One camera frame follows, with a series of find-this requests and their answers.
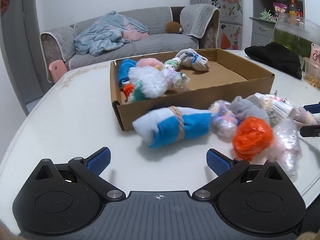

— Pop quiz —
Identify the blue white banded sock roll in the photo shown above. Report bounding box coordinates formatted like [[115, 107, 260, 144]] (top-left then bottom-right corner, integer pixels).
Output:
[[132, 106, 212, 148]]

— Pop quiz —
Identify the orange plastic bundle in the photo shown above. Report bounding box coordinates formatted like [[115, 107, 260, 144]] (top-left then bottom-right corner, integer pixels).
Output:
[[123, 83, 135, 99]]

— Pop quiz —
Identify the pastel white fluffy sock roll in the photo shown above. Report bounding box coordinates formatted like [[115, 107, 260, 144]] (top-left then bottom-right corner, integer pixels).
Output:
[[161, 68, 190, 91]]

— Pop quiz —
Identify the white shiny plastic pompom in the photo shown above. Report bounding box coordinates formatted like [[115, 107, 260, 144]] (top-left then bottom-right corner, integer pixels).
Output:
[[129, 66, 168, 102]]

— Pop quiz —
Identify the beige blue knit sock pair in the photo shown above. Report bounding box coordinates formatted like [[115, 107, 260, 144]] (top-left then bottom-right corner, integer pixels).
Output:
[[176, 48, 209, 72]]

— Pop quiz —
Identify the teal white small sock roll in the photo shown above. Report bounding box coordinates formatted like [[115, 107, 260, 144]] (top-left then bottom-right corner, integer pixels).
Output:
[[164, 57, 181, 71]]

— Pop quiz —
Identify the pink fluffy pompom ball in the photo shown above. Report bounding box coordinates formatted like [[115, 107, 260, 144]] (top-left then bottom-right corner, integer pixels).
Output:
[[136, 57, 164, 70]]

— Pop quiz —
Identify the clear plastic bag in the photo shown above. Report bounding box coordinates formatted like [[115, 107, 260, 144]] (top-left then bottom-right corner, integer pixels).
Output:
[[269, 118, 301, 179]]

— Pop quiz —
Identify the white folded socks pile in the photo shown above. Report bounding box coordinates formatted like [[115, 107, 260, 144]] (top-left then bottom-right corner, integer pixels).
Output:
[[247, 93, 319, 127]]

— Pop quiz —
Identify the clear box with yellow beads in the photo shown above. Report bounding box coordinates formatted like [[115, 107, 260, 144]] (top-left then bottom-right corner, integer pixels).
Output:
[[304, 58, 320, 89]]

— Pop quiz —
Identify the pastel purple yarn bundle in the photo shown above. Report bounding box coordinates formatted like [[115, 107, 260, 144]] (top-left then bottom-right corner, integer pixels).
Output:
[[208, 100, 239, 139]]

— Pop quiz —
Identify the orange plastic bag ball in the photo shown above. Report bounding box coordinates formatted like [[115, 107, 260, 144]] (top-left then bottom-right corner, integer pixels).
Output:
[[232, 116, 273, 161]]

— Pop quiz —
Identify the grey sock bundle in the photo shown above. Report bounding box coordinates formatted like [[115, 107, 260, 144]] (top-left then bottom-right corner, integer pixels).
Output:
[[229, 96, 270, 124]]

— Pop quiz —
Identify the black knit hat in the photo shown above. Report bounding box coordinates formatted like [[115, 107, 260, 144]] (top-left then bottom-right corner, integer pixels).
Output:
[[245, 42, 302, 80]]

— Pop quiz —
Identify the glass fish tank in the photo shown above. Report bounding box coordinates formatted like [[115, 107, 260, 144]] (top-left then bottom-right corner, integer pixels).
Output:
[[273, 13, 319, 57]]

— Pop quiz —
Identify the brown cardboard tray box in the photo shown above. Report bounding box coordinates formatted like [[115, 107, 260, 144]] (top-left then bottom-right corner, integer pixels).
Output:
[[110, 49, 274, 131]]

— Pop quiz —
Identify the grey cabinet with shelves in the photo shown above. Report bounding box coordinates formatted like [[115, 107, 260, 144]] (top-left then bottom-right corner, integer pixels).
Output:
[[250, 0, 305, 46]]

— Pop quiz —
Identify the pink plastic child chair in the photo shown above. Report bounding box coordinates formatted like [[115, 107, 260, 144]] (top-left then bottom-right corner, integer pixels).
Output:
[[48, 60, 67, 83]]

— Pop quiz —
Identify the green artificial plant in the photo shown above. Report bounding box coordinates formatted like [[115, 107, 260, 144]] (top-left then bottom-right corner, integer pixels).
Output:
[[259, 9, 276, 22]]

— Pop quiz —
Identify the purple snack bag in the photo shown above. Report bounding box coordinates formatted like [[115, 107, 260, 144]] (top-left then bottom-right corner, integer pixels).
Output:
[[273, 2, 287, 15]]

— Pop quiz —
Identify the light blue crumpled blanket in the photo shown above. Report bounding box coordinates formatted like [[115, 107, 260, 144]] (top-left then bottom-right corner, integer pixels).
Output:
[[73, 11, 149, 56]]

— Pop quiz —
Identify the pink garment on sofa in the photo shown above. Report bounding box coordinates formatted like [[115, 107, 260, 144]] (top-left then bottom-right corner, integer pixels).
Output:
[[122, 28, 149, 42]]

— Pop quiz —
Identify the grey quilted sofa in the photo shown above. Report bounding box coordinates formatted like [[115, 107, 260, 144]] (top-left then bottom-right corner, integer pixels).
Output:
[[40, 4, 220, 70]]

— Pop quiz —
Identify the floral decorated refrigerator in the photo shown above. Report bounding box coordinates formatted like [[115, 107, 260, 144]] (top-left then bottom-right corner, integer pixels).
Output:
[[188, 0, 244, 51]]

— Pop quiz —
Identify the brown plush toy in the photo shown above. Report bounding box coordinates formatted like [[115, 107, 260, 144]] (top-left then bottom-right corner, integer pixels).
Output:
[[165, 21, 183, 34]]

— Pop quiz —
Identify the grey door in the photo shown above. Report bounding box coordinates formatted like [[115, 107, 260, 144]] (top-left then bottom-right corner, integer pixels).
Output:
[[1, 0, 43, 104]]

